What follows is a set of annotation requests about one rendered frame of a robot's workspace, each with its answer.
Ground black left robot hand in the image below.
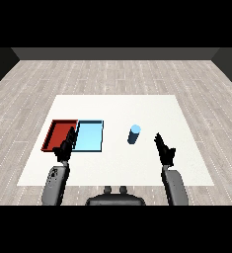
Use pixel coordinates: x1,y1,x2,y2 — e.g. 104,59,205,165
52,126,78,163

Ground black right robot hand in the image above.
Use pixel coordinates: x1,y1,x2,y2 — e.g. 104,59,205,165
153,131,177,167

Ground red shallow open box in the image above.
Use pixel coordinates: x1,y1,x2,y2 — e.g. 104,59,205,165
40,119,79,153

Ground light blue shallow open box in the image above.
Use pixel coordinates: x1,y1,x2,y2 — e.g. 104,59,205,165
71,120,105,153

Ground blue can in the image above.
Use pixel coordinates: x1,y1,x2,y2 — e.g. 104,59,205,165
126,124,142,145

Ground dark grey robot body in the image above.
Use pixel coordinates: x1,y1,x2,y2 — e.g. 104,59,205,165
85,186,146,207

